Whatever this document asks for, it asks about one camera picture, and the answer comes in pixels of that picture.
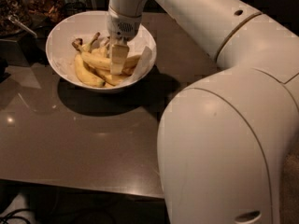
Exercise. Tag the glass jar of snacks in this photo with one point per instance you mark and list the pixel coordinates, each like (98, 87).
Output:
(53, 10)

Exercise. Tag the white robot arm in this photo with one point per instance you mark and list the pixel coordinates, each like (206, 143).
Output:
(222, 141)

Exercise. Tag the metal serving spoon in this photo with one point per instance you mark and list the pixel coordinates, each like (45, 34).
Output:
(25, 28)

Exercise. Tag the white ceramic bowl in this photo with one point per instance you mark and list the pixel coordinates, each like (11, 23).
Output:
(61, 53)

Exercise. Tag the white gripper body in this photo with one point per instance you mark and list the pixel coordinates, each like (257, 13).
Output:
(123, 27)

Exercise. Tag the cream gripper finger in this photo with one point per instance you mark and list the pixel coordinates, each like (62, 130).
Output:
(118, 52)

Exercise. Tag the green-stemmed back banana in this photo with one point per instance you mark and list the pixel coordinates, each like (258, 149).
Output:
(106, 45)

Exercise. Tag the yellow banana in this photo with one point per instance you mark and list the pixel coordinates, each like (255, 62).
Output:
(82, 70)
(111, 79)
(99, 61)

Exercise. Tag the glass bowl of nuts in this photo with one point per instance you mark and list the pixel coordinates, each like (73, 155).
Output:
(15, 9)

